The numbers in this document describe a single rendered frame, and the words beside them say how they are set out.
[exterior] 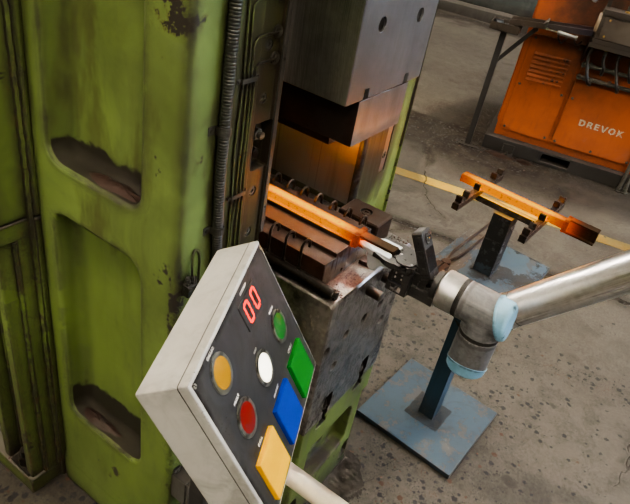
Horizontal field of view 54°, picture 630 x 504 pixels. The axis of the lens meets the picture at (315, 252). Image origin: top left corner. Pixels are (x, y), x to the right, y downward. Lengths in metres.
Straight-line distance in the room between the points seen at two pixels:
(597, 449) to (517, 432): 0.31
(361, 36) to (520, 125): 3.78
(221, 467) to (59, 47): 0.85
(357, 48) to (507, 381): 1.92
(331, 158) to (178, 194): 0.69
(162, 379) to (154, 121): 0.47
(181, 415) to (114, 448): 1.00
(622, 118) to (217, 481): 4.23
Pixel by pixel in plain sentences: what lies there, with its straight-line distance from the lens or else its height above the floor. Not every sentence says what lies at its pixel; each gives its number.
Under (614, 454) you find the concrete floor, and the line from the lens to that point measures 2.74.
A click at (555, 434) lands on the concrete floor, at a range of 2.67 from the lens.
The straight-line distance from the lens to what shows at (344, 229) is 1.45.
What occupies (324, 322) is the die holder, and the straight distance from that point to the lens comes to 1.41.
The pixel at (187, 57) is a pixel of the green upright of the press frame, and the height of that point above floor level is 1.45.
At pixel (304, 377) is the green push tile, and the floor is 1.00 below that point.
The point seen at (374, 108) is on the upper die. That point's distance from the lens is 1.27.
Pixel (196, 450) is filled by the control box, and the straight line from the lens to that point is 0.87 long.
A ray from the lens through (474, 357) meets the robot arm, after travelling 1.41.
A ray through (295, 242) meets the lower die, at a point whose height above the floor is 0.98.
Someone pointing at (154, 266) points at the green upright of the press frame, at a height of 1.02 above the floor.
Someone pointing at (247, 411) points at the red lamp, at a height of 1.10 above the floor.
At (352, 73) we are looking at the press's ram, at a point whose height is 1.43.
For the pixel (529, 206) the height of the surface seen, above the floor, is 0.97.
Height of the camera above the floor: 1.78
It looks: 34 degrees down
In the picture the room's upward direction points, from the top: 11 degrees clockwise
